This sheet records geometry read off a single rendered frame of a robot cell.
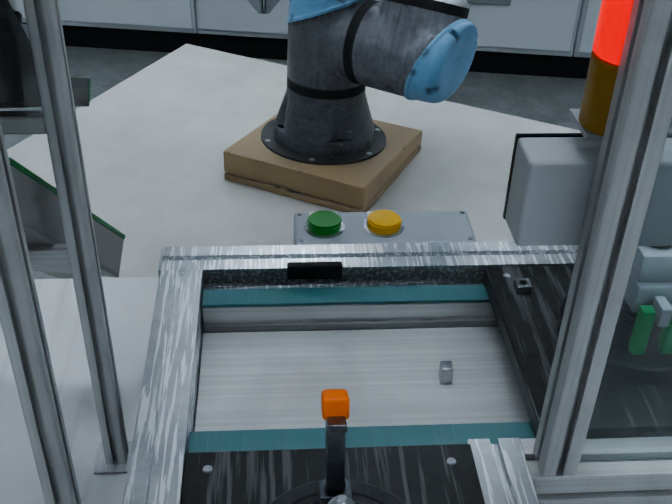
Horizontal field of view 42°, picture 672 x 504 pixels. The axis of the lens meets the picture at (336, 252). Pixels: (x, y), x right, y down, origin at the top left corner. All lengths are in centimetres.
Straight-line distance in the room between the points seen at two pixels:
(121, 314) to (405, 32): 50
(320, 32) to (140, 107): 44
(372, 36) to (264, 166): 24
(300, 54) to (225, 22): 266
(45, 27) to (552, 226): 38
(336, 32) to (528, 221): 64
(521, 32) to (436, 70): 269
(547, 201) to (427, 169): 75
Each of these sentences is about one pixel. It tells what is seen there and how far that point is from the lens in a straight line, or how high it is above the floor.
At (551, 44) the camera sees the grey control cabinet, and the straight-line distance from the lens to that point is 388.
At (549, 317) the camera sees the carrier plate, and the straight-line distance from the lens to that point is 92.
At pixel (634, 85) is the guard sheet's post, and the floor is 131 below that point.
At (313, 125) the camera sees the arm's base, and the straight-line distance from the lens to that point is 128.
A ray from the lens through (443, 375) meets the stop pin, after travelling 89.
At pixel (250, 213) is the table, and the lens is 125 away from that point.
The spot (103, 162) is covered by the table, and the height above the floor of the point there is 86.
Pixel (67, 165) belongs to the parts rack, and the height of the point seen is 119.
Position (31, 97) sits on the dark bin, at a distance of 70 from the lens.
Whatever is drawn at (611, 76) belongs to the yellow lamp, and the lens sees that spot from 60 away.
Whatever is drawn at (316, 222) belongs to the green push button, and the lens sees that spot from 102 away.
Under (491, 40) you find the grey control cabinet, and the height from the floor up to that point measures 16.
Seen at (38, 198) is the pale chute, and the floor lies 116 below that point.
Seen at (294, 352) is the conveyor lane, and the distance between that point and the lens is 93.
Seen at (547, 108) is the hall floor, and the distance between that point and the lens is 367.
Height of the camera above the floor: 153
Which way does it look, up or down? 35 degrees down
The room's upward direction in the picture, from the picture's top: 2 degrees clockwise
